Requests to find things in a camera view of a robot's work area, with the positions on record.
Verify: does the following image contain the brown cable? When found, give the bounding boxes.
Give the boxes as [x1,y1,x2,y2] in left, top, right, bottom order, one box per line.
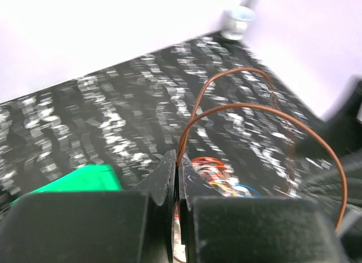
[172,67,348,262]

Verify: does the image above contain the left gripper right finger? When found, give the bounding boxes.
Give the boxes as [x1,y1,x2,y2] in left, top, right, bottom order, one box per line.
[178,157,348,262]

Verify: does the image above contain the yellow cable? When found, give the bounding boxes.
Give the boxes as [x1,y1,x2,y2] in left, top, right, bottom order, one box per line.
[209,181,238,197]

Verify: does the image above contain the white cable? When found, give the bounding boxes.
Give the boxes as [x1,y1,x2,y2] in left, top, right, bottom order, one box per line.
[197,166,241,195]

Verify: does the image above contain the far green plastic bin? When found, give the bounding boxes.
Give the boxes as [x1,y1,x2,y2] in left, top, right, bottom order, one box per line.
[31,165,123,193]

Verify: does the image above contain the blue cable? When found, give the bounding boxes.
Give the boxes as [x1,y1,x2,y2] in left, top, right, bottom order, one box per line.
[233,183,261,196]

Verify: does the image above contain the white mug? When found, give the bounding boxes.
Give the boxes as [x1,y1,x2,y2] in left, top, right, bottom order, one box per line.
[221,6,256,41]

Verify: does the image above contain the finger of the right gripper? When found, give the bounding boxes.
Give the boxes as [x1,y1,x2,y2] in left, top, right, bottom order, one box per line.
[296,76,361,222]

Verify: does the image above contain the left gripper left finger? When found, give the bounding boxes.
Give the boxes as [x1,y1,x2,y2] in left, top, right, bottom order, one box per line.
[1,150,176,262]

